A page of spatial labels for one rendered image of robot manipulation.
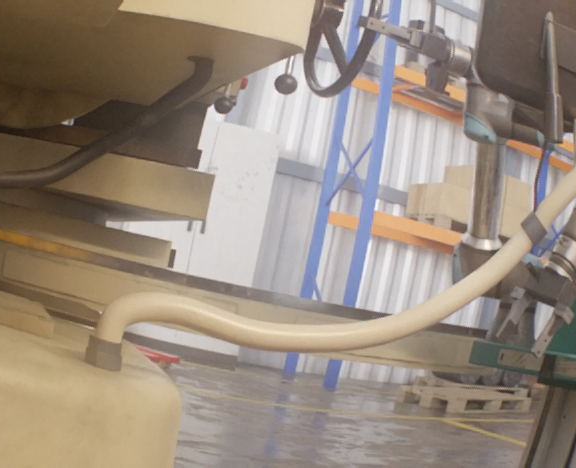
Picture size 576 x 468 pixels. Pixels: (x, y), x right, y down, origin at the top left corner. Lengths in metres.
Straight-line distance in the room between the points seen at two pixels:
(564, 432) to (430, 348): 0.61
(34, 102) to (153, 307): 0.88
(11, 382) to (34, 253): 1.30
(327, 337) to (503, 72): 0.44
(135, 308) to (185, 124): 1.09
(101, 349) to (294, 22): 0.48
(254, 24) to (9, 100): 0.84
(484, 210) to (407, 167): 7.94
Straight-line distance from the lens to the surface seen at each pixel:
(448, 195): 8.88
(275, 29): 1.21
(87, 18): 1.11
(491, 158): 2.13
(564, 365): 1.97
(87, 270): 2.24
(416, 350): 2.51
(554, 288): 1.59
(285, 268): 9.59
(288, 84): 1.36
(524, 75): 1.25
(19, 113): 1.91
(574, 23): 1.28
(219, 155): 8.76
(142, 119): 1.39
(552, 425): 2.24
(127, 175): 2.08
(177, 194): 2.10
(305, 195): 9.63
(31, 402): 0.96
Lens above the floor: 0.74
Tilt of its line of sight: 3 degrees up
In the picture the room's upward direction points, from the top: 12 degrees clockwise
